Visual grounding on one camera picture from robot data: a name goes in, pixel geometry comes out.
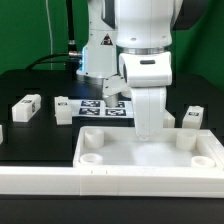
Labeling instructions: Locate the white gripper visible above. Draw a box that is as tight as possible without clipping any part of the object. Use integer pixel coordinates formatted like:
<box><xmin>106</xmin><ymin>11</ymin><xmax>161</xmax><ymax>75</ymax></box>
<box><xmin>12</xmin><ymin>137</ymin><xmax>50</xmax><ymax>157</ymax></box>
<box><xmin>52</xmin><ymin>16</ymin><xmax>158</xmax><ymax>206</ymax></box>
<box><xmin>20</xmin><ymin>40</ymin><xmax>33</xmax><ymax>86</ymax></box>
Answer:
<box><xmin>119</xmin><ymin>52</ymin><xmax>172</xmax><ymax>139</ymax></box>

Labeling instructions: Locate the white desk tabletop tray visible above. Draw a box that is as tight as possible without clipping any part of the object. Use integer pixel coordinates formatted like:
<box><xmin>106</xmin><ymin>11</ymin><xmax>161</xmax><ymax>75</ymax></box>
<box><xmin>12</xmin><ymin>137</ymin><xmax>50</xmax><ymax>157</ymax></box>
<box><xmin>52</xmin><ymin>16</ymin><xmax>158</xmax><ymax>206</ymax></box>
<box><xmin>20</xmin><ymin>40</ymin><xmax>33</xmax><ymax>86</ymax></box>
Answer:
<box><xmin>73</xmin><ymin>126</ymin><xmax>224</xmax><ymax>170</ymax></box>

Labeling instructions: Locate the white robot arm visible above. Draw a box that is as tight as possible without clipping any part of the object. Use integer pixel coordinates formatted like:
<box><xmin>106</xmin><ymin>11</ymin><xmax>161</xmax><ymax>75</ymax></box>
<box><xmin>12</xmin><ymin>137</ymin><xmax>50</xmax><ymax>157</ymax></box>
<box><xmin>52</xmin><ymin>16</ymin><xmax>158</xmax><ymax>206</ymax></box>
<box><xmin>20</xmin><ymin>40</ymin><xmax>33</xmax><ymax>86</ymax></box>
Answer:
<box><xmin>114</xmin><ymin>0</ymin><xmax>205</xmax><ymax>139</ymax></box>

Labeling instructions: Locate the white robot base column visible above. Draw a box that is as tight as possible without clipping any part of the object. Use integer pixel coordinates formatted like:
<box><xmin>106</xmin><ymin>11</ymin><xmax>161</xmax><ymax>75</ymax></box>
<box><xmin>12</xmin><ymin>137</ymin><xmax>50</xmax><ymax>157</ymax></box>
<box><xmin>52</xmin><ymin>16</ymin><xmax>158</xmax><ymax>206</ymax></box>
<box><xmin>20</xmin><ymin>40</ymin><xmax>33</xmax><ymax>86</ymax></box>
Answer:
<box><xmin>77</xmin><ymin>0</ymin><xmax>128</xmax><ymax>107</ymax></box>

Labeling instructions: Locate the white sheet with fiducial tags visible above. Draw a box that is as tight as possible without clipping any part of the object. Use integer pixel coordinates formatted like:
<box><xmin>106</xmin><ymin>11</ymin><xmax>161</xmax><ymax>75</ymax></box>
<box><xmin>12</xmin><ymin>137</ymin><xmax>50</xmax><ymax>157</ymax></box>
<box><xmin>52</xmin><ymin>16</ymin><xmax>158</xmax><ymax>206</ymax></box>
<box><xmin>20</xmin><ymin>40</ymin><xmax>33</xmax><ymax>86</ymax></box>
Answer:
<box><xmin>69</xmin><ymin>99</ymin><xmax>133</xmax><ymax>118</ymax></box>

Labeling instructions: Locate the white block at left edge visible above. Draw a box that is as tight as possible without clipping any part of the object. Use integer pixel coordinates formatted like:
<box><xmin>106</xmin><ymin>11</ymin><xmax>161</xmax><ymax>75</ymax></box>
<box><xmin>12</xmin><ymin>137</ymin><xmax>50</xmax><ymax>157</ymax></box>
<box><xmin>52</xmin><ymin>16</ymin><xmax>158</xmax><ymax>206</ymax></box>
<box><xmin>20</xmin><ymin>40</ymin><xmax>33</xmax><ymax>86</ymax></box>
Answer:
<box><xmin>0</xmin><ymin>125</ymin><xmax>3</xmax><ymax>145</ymax></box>

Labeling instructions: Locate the black cable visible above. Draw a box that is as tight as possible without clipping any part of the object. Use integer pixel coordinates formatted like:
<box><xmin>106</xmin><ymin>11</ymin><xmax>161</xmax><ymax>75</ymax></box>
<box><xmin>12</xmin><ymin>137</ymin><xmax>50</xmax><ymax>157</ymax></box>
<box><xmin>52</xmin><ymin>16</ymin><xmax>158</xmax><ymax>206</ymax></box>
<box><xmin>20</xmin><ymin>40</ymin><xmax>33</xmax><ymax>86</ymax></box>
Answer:
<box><xmin>25</xmin><ymin>0</ymin><xmax>83</xmax><ymax>70</ymax></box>

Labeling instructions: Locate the thin white cable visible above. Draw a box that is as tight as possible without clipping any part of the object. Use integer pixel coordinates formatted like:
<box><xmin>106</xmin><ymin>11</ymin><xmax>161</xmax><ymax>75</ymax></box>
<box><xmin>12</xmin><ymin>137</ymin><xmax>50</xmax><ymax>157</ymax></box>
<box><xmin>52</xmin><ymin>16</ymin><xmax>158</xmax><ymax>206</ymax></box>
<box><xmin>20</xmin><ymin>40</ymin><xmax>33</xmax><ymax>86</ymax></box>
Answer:
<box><xmin>45</xmin><ymin>0</ymin><xmax>54</xmax><ymax>71</ymax></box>

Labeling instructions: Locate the white front fence rail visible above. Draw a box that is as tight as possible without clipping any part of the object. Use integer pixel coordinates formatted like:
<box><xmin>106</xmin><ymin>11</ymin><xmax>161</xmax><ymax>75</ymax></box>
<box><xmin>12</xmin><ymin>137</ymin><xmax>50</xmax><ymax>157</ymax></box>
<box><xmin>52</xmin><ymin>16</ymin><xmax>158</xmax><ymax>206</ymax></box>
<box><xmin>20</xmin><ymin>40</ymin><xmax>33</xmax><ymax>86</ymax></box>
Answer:
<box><xmin>0</xmin><ymin>166</ymin><xmax>224</xmax><ymax>198</ymax></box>

